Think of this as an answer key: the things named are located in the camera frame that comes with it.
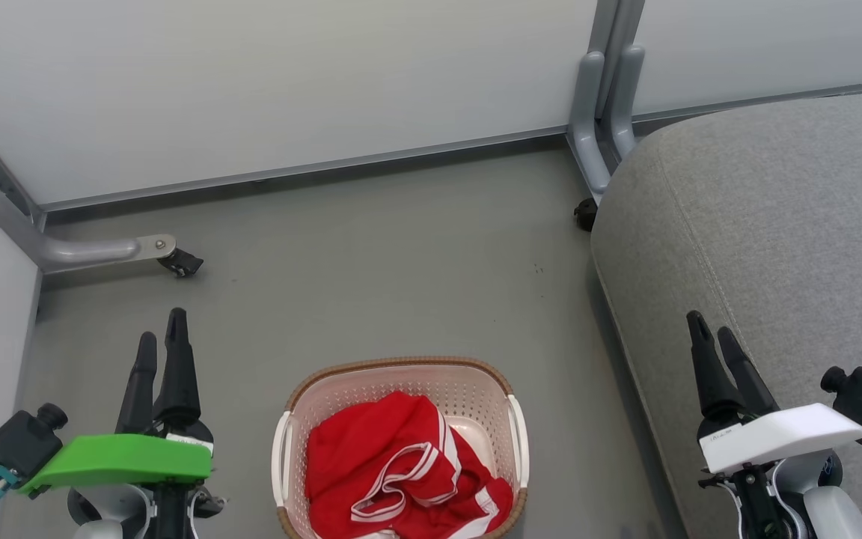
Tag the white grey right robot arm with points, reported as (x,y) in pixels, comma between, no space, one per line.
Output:
(835,516)

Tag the grey curved partition leg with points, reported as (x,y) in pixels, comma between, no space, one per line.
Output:
(587,120)
(625,97)

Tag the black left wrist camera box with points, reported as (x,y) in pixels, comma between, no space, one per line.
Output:
(19,443)

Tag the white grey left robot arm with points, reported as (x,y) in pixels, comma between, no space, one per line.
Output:
(102,513)

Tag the white plastic laundry basket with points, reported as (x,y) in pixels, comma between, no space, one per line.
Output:
(401,378)

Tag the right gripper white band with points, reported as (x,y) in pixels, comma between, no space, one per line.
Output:
(783,434)

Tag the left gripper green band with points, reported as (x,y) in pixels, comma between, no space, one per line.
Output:
(124,458)

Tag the black caster wheel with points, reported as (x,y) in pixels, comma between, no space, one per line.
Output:
(586,215)
(180,263)

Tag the red shorts with white trim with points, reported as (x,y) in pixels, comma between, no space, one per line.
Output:
(393,464)

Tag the grey partition leg with plate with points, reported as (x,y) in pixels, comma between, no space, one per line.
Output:
(72,251)

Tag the grey fabric sofa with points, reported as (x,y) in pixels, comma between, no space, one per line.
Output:
(775,247)

